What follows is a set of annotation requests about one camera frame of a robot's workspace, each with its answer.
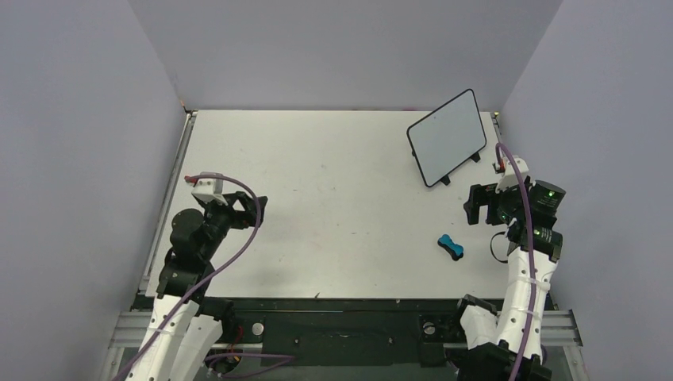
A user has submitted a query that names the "small black-framed whiteboard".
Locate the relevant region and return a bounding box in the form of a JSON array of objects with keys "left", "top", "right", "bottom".
[{"left": 406, "top": 88, "right": 487, "bottom": 188}]

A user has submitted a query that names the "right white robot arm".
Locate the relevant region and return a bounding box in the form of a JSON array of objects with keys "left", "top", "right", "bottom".
[{"left": 447, "top": 180, "right": 566, "bottom": 380}]

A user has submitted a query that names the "black loop cable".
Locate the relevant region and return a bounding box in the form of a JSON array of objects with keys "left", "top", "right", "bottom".
[{"left": 490, "top": 231, "right": 510, "bottom": 265}]

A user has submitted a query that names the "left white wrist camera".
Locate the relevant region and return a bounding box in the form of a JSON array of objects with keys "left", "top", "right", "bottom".
[{"left": 191, "top": 179, "right": 228, "bottom": 207}]

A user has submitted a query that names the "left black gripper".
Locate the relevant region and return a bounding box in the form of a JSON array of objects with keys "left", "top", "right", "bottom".
[{"left": 200, "top": 190, "right": 266, "bottom": 259}]

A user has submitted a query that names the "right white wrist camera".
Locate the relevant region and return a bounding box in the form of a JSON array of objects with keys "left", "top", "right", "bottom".
[{"left": 493, "top": 155, "right": 529, "bottom": 193}]

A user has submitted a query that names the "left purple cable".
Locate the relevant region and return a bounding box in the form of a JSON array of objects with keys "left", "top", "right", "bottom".
[{"left": 113, "top": 173, "right": 295, "bottom": 381}]

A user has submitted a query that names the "purple cable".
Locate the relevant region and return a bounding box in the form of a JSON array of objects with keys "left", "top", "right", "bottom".
[
  {"left": 494, "top": 143, "right": 538, "bottom": 381},
  {"left": 113, "top": 173, "right": 295, "bottom": 381}
]

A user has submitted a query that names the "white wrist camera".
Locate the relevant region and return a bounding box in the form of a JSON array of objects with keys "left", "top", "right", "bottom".
[
  {"left": 493, "top": 155, "right": 529, "bottom": 193},
  {"left": 191, "top": 179, "right": 228, "bottom": 207}
]

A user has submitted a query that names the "blue whiteboard eraser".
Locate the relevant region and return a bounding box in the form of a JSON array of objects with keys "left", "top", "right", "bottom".
[{"left": 437, "top": 234, "right": 464, "bottom": 261}]

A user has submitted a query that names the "wire whiteboard stand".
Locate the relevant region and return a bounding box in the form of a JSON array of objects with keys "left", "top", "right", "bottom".
[{"left": 427, "top": 152, "right": 481, "bottom": 188}]

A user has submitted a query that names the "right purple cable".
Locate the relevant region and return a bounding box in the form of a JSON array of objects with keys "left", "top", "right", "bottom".
[{"left": 494, "top": 143, "right": 538, "bottom": 381}]

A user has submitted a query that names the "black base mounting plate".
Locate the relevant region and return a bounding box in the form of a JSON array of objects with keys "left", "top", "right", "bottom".
[{"left": 131, "top": 297, "right": 519, "bottom": 369}]

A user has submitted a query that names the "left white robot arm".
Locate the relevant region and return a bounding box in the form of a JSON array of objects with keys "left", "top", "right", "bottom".
[{"left": 119, "top": 191, "right": 268, "bottom": 380}]

